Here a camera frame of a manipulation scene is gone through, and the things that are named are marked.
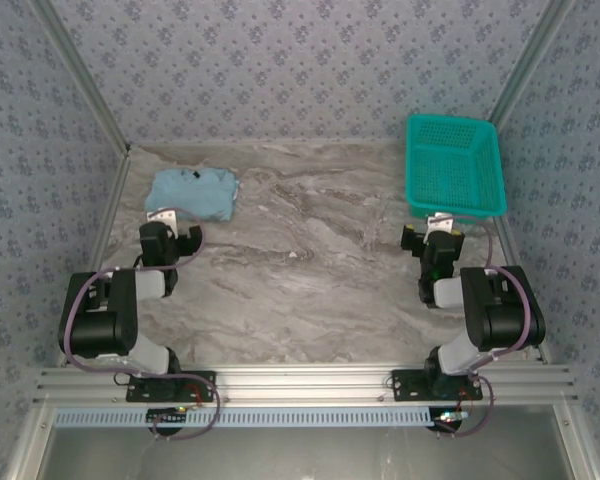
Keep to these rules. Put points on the light blue t-shirt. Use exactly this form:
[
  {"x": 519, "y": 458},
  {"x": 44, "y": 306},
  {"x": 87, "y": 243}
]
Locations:
[{"x": 190, "y": 197}]

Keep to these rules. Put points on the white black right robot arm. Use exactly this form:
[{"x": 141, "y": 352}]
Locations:
[{"x": 505, "y": 310}]

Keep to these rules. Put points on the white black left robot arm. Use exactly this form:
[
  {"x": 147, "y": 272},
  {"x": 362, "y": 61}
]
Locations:
[{"x": 100, "y": 320}]

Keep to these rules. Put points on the teal plastic basket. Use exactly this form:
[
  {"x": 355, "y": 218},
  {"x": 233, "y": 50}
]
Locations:
[{"x": 450, "y": 165}]

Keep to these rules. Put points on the black controller board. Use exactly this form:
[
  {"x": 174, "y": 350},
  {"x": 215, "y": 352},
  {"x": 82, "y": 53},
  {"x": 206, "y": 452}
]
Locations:
[
  {"x": 157, "y": 415},
  {"x": 442, "y": 425}
]

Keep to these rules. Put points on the grey metal plate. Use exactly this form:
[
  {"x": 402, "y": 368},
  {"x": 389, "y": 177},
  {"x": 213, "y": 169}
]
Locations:
[{"x": 300, "y": 455}]

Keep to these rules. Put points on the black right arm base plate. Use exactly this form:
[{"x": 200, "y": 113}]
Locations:
[{"x": 405, "y": 387}]

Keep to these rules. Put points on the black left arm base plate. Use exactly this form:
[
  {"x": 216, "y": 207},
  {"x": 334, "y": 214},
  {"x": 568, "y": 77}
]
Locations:
[{"x": 207, "y": 375}]

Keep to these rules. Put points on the aluminium frame post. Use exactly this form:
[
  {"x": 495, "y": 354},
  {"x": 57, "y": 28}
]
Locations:
[
  {"x": 72, "y": 55},
  {"x": 533, "y": 55}
]

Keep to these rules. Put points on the aluminium cross rail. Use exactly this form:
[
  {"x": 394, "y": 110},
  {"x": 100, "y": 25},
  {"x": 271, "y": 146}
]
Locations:
[{"x": 300, "y": 385}]

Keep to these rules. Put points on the aluminium lower frame rail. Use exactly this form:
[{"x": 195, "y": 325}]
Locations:
[
  {"x": 577, "y": 445},
  {"x": 27, "y": 445}
]

